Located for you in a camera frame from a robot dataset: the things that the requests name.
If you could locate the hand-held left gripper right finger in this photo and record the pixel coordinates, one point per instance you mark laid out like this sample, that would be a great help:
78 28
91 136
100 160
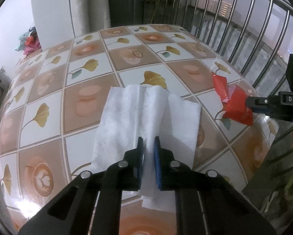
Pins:
158 164

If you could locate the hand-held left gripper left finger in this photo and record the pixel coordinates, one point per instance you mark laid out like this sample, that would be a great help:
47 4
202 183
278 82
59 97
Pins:
140 156

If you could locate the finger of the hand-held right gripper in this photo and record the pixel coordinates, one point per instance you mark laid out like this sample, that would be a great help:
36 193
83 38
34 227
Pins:
261 102

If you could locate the small red wrapper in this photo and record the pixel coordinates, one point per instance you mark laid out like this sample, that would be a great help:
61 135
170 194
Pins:
234 105

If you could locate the white tissue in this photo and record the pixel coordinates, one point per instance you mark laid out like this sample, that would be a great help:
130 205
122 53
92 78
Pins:
136 112

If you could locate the green fleece clothing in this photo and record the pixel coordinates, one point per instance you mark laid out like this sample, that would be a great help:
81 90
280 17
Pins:
289 188

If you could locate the metal balcony railing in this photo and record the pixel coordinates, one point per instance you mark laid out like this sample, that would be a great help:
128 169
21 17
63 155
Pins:
271 1

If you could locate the dark ribbed cabinet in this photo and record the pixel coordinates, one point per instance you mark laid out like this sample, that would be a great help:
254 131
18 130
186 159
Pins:
124 2

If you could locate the grey curtain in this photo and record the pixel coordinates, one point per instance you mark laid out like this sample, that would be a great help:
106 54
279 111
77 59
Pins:
90 7

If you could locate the pile of colourful clothes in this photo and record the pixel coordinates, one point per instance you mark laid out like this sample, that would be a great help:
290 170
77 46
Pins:
30 42

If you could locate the white cabinet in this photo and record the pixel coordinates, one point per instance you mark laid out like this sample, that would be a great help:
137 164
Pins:
50 12

